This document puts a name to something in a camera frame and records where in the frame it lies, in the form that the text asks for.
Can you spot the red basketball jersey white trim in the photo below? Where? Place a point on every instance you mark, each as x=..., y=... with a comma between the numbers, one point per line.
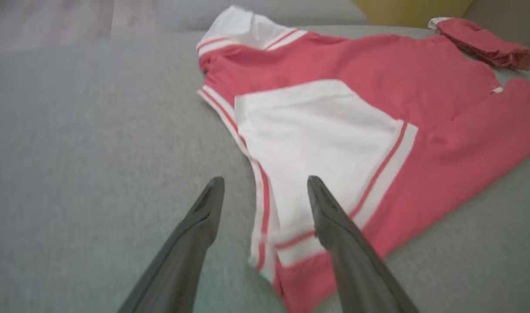
x=421, y=108

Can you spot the small grey sofa cushion section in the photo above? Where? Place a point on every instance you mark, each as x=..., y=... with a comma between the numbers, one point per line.
x=195, y=15

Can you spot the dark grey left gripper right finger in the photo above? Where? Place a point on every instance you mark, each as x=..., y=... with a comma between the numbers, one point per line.
x=356, y=269

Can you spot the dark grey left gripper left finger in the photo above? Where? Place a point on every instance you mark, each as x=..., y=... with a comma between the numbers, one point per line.
x=182, y=261

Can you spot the large grey fabric sofa seat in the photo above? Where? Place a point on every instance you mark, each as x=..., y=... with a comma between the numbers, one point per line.
x=95, y=152

